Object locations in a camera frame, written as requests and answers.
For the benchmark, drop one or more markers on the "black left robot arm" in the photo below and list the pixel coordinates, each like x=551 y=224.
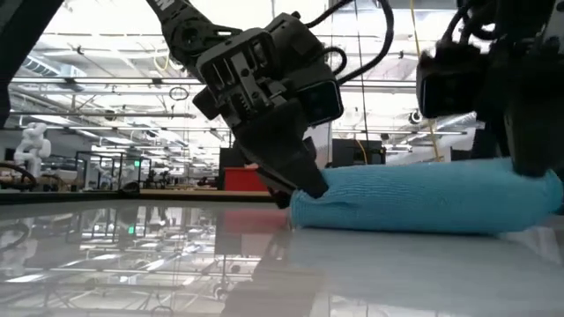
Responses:
x=185 y=31

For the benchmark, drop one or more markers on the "black cabinet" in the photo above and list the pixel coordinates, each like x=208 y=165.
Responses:
x=229 y=158

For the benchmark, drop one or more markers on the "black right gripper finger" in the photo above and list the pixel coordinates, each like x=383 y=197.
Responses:
x=531 y=141

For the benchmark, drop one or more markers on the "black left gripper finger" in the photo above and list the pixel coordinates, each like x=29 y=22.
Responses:
x=282 y=193
x=282 y=145

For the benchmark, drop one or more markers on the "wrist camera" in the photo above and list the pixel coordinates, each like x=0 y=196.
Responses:
x=449 y=88
x=324 y=103

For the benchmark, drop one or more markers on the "blue towel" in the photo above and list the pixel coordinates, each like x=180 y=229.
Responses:
x=418 y=198

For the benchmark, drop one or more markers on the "white humanoid robot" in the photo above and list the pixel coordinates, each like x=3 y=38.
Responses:
x=33 y=147

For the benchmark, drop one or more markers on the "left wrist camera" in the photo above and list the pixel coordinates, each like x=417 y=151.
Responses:
x=324 y=103

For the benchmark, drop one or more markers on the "red box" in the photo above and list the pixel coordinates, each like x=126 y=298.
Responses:
x=242 y=180

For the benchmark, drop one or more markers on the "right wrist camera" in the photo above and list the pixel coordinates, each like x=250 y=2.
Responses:
x=449 y=88

